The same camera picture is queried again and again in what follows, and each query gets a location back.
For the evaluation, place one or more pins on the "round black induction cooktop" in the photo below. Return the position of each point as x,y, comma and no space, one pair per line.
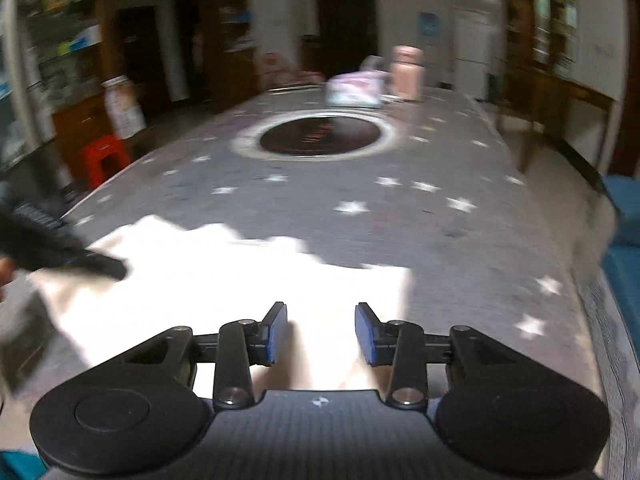
319,136

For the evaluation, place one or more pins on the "dark wooden shelf cabinet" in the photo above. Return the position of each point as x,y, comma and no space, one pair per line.
176,53

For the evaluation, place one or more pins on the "wooden display cabinet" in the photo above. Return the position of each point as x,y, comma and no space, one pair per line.
542,33

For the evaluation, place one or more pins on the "white refrigerator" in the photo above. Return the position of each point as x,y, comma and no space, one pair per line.
472,31

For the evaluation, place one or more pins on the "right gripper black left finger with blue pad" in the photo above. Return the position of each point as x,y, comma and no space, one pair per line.
241,345

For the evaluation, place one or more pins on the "pink floral chair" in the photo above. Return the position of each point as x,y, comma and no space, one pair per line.
274,71

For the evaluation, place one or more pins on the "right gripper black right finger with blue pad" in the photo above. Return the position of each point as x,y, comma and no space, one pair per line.
399,345

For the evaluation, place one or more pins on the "red plastic stool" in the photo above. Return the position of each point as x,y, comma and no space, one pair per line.
103,158

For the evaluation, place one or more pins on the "water dispenser blue bottle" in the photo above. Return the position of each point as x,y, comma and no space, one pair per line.
429,27

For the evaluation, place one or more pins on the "cream white garment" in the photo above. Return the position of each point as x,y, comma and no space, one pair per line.
209,276

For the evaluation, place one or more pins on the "pink thermos bottle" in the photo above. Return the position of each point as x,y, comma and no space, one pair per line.
407,73

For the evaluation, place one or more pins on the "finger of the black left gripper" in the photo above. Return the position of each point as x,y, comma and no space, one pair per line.
94,263

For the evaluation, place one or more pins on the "blue sofa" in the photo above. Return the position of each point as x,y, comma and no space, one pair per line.
605,269

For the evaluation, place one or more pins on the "person's left hand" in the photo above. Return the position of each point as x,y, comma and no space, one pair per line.
7,275

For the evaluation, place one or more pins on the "dark wooden side table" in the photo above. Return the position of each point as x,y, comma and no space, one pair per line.
542,99

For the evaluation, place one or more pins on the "white paper bag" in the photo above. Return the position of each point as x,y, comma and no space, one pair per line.
122,107

